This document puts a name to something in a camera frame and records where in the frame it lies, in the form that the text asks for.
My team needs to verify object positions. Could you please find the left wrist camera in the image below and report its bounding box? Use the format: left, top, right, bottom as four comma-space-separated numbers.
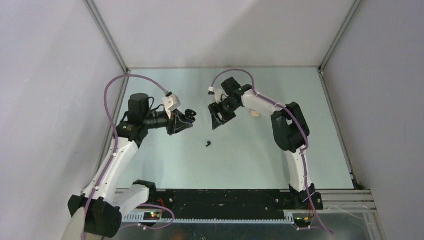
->
162, 91, 181, 119

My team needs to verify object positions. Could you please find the pink earbud charging case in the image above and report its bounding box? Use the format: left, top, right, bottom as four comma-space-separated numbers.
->
251, 109, 261, 117

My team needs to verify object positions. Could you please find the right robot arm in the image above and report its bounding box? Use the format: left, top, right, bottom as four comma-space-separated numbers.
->
208, 77, 321, 211

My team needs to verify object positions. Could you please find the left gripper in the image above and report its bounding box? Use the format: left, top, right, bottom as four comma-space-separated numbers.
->
142, 108, 193, 136

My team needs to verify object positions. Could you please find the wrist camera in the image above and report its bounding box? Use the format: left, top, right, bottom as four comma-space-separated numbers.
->
208, 86, 227, 104
162, 91, 181, 119

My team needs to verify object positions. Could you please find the grey cable duct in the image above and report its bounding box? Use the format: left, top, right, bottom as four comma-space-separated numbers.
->
120, 211, 296, 225

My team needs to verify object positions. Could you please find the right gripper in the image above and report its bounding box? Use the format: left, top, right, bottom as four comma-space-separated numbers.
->
209, 98, 241, 130

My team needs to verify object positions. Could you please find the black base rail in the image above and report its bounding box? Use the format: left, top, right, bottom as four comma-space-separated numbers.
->
147, 189, 324, 221

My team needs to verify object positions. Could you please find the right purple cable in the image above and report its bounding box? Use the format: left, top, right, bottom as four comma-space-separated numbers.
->
210, 68, 335, 236

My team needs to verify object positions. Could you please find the aluminium frame profile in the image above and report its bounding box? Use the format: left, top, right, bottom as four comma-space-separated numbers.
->
83, 0, 129, 73

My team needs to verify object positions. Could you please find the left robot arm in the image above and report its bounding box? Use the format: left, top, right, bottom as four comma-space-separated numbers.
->
62, 92, 197, 240

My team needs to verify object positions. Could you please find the purple cable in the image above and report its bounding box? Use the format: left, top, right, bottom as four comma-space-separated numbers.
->
80, 74, 176, 240
210, 68, 335, 236

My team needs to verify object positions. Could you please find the black earbud charging case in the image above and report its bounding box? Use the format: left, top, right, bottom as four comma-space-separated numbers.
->
184, 109, 197, 124

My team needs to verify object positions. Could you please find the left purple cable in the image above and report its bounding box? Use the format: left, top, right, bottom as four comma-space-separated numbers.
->
80, 74, 176, 240

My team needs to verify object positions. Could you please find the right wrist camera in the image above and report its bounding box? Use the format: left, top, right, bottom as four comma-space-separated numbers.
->
208, 86, 227, 104

